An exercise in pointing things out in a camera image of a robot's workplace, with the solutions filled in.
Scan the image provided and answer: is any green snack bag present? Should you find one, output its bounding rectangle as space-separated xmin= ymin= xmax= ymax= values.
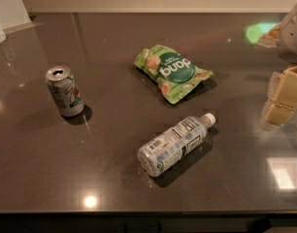
xmin=134 ymin=45 xmax=214 ymax=105

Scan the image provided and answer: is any green soda can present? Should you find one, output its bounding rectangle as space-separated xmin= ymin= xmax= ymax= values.
xmin=46 ymin=66 xmax=84 ymax=117

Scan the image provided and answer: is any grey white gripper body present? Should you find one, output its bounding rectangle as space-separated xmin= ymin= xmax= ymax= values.
xmin=277 ymin=3 xmax=297 ymax=65

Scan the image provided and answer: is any clear blue-label plastic bottle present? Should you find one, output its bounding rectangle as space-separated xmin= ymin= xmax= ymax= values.
xmin=138 ymin=113 xmax=215 ymax=178

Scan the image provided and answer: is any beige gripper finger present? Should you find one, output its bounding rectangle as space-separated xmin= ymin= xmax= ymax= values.
xmin=266 ymin=66 xmax=297 ymax=126
xmin=260 ymin=72 xmax=281 ymax=131

